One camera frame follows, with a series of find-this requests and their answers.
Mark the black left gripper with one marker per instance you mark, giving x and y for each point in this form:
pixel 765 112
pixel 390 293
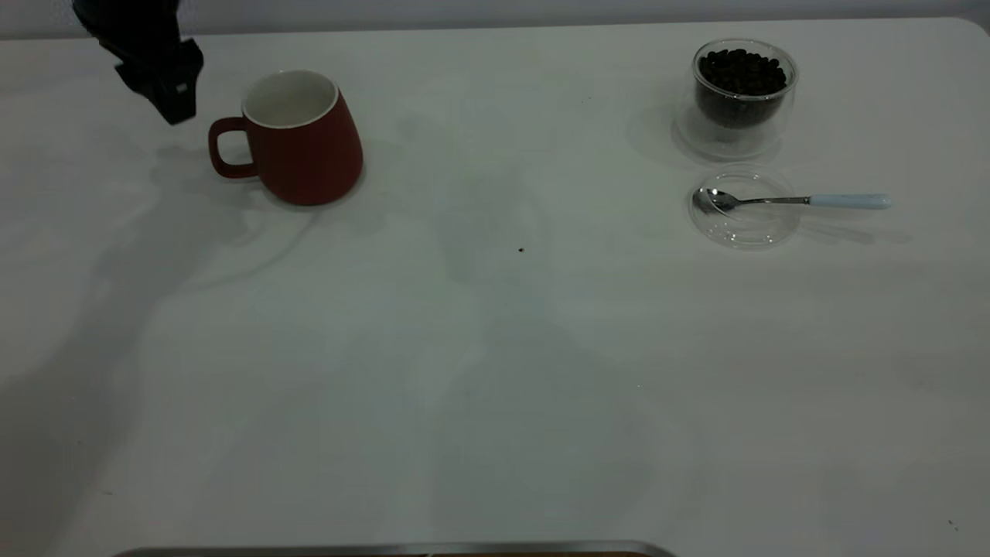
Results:
pixel 135 27

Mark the red ceramic mug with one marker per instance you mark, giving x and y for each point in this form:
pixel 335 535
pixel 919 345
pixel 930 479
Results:
pixel 309 162

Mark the dark coffee beans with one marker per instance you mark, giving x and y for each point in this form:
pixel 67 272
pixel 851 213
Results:
pixel 741 77

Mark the clear round glass lid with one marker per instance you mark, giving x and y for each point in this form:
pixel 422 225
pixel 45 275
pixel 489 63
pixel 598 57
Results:
pixel 754 230

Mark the clear double-wall glass cup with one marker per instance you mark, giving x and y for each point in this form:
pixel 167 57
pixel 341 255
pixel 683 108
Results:
pixel 733 139

